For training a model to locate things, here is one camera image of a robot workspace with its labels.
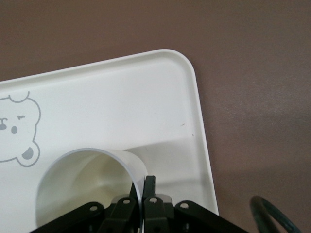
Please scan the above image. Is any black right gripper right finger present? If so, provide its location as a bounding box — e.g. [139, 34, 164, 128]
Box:
[142, 175, 246, 233]

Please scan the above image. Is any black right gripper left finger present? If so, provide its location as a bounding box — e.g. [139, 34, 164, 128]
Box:
[29, 181, 142, 233]

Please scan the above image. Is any white plastic cup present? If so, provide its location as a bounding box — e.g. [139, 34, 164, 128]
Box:
[35, 148, 149, 233]

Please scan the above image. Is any cream tray with bear print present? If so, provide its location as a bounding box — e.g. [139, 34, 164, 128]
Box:
[0, 48, 221, 233]

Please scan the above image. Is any brown table cover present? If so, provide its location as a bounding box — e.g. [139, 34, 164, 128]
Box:
[0, 0, 311, 233]

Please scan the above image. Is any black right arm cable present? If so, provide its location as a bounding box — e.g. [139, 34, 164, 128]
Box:
[250, 195, 303, 233]

